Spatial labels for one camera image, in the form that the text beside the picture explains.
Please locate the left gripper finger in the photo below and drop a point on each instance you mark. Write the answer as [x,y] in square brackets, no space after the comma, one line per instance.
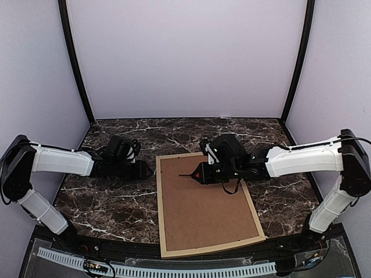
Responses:
[149,170]
[148,176]

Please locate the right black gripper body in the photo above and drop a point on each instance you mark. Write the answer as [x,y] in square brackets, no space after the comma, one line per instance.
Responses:
[228,171]

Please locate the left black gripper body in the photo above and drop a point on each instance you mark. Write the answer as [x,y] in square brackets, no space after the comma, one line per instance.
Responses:
[128,174]

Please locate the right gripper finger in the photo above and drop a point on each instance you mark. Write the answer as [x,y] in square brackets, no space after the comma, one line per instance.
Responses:
[199,169]
[199,180]

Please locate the red handled screwdriver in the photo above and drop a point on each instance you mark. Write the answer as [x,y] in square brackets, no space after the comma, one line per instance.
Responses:
[196,175]

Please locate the wooden picture frame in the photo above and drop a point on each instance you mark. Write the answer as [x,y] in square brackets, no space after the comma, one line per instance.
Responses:
[183,201]

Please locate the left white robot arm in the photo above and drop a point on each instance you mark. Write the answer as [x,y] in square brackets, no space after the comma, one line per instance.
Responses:
[23,158]

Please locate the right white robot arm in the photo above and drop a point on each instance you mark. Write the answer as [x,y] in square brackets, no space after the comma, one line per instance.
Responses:
[343,154]

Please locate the small circuit board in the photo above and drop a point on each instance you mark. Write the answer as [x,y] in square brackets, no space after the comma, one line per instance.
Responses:
[94,267]

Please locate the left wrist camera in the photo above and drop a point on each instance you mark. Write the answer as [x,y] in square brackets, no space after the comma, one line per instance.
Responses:
[121,149]

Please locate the black front rail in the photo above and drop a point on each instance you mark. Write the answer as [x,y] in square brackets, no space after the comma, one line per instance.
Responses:
[194,242]

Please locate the white slotted cable duct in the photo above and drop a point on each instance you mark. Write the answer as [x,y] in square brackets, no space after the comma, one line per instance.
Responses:
[162,268]

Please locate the right black corner post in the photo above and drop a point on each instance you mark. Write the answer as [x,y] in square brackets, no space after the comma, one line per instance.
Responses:
[305,35]

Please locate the black corner post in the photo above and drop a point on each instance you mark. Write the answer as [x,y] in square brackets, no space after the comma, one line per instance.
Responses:
[67,31]
[305,35]

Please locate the left black corner post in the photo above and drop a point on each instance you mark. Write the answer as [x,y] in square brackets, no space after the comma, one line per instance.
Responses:
[67,31]

